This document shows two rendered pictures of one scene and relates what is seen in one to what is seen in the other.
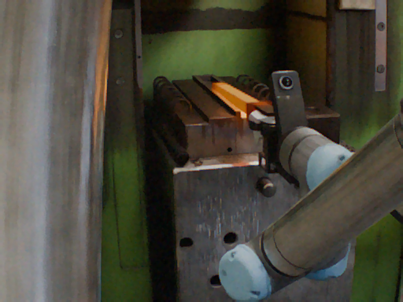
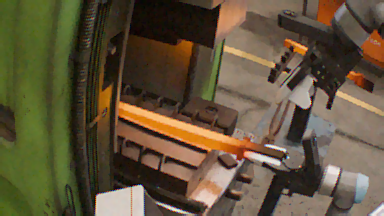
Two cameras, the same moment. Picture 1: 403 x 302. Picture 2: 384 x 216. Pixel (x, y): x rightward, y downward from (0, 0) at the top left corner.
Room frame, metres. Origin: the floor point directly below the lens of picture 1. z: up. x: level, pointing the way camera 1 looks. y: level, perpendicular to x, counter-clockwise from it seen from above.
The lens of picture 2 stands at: (0.80, 0.74, 1.64)
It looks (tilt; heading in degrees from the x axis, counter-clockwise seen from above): 31 degrees down; 299
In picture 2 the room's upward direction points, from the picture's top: 10 degrees clockwise
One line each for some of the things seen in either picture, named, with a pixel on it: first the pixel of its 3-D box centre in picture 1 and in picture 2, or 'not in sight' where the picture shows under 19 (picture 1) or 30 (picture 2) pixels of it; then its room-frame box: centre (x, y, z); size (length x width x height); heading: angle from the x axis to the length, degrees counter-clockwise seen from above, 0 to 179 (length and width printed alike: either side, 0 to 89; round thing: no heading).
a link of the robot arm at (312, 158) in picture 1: (327, 172); (350, 187); (0.83, -0.17, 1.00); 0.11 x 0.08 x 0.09; 12
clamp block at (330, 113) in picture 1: (312, 123); (208, 121); (1.30, -0.23, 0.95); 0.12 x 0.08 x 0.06; 12
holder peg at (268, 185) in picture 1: (266, 187); (234, 194); (1.13, -0.12, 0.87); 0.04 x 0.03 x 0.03; 12
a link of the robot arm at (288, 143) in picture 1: (308, 154); (328, 179); (0.91, -0.15, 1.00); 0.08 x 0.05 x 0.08; 102
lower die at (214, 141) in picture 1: (212, 109); (120, 131); (1.41, -0.02, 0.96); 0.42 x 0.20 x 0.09; 12
